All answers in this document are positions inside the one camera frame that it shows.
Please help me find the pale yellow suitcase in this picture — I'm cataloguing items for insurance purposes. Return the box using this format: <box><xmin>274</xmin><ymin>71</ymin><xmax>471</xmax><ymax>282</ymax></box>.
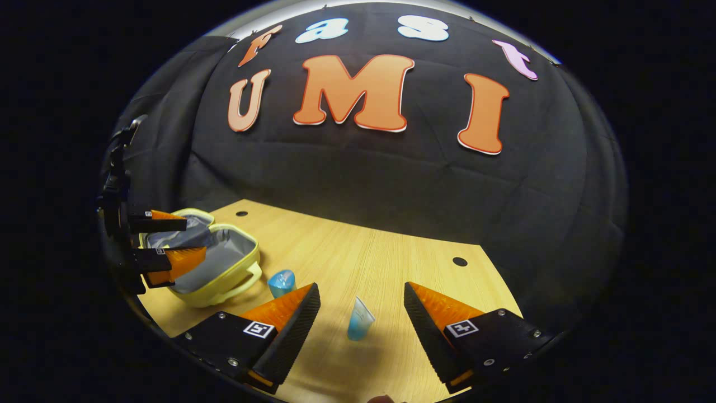
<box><xmin>138</xmin><ymin>208</ymin><xmax>263</xmax><ymax>309</ymax></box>

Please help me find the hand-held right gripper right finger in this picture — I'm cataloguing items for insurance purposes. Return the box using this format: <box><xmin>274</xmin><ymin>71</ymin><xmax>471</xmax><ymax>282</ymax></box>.
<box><xmin>403</xmin><ymin>282</ymin><xmax>561</xmax><ymax>392</ymax></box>

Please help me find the blue skin care bottle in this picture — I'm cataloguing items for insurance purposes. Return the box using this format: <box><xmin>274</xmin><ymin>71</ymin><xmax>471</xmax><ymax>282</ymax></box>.
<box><xmin>267</xmin><ymin>269</ymin><xmax>297</xmax><ymax>299</ymax></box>

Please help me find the white and blue cream tube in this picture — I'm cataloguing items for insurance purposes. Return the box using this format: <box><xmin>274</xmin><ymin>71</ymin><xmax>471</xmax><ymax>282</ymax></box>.
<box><xmin>346</xmin><ymin>296</ymin><xmax>376</xmax><ymax>342</ymax></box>

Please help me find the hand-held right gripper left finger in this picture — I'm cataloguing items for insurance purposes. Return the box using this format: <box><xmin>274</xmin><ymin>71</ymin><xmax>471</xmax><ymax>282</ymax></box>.
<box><xmin>173</xmin><ymin>283</ymin><xmax>322</xmax><ymax>395</ymax></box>

